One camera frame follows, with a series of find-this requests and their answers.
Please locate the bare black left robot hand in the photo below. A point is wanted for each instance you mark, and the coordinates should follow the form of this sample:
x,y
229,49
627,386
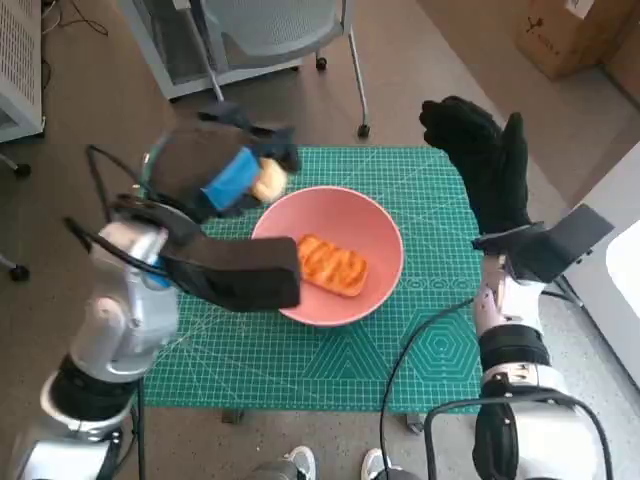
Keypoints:
x,y
230,180

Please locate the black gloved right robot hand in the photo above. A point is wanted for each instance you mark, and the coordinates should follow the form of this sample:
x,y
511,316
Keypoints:
x,y
490,175

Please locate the round toy bread bun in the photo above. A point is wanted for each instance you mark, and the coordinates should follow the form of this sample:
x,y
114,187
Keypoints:
x,y
272,182

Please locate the pink bowl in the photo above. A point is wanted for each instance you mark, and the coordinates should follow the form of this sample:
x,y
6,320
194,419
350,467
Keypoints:
x,y
380,235

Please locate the long braided toy bread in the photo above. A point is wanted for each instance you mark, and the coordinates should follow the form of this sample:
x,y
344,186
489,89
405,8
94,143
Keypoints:
x,y
335,265

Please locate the large brown cardboard box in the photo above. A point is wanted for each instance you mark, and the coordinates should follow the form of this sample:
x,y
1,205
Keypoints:
x,y
565,35

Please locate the grey mesh chair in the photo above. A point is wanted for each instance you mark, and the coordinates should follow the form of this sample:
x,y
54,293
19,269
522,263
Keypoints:
x,y
270,25

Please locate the white appliance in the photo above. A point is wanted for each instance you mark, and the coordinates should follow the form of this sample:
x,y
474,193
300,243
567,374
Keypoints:
x,y
610,310

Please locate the green cutting mat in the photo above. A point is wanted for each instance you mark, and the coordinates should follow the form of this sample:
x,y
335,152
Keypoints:
x,y
280,365

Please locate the white perforated metal unit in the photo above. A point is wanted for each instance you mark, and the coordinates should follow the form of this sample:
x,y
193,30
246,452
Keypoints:
x,y
17,60

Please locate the table caster wheel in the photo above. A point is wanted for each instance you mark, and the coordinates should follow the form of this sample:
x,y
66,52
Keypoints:
x,y
415,424

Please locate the white left foot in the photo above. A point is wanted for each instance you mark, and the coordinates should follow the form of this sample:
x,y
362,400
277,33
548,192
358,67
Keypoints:
x,y
301,462

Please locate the white foot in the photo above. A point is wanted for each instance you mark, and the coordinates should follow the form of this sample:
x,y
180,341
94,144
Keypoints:
x,y
301,462
373,465

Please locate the white right foot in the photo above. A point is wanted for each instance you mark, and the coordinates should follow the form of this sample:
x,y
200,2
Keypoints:
x,y
373,465

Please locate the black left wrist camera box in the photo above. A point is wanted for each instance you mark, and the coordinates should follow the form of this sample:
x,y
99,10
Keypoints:
x,y
240,275

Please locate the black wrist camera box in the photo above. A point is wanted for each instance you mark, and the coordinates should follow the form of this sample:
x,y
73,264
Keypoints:
x,y
565,245
240,275

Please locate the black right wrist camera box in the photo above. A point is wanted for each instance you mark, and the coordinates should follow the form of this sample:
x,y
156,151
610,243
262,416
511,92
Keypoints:
x,y
565,245

